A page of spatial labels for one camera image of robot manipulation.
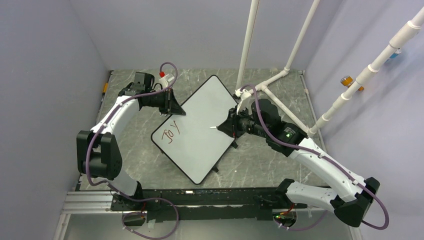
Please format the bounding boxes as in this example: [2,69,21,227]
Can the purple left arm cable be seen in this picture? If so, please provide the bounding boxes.
[85,61,180,203]

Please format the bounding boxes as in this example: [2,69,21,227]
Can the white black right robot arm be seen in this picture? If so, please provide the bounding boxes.
[217,99,380,228]

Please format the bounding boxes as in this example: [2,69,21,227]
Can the orange yellow wall fitting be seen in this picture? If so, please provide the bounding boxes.
[340,75,354,88]

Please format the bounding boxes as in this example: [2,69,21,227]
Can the blue wall fitting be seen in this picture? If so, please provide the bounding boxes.
[389,48,402,59]

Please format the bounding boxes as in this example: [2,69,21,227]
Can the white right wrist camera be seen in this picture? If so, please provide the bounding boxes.
[234,88,252,115]

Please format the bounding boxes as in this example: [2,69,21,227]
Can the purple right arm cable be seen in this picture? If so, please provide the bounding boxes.
[240,83,390,231]

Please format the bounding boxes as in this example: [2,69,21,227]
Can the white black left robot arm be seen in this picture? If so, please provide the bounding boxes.
[76,72,186,210]

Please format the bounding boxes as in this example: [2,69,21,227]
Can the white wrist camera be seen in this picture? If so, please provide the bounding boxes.
[234,88,252,115]
[158,71,175,89]

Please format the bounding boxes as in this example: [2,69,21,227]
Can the white diagonal PVC pipe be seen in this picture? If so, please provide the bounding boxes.
[307,8,424,137]

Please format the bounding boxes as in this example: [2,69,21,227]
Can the white framed whiteboard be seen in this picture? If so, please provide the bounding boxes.
[150,75,237,185]

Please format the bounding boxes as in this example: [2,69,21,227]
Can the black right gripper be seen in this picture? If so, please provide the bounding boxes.
[218,104,270,139]

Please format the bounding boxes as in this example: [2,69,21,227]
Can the orange black edge tool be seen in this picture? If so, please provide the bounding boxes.
[102,82,109,96]

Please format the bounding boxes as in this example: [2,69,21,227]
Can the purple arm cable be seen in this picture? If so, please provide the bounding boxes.
[85,61,180,203]
[240,83,390,231]

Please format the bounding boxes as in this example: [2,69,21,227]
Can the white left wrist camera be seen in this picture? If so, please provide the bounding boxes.
[158,71,175,89]

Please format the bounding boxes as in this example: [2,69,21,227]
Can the wire whiteboard stand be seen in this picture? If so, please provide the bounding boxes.
[211,140,238,173]

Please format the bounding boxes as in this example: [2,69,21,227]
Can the white PVC pipe frame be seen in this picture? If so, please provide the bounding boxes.
[231,0,323,132]

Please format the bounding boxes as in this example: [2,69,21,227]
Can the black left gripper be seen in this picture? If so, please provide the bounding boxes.
[144,87,185,116]

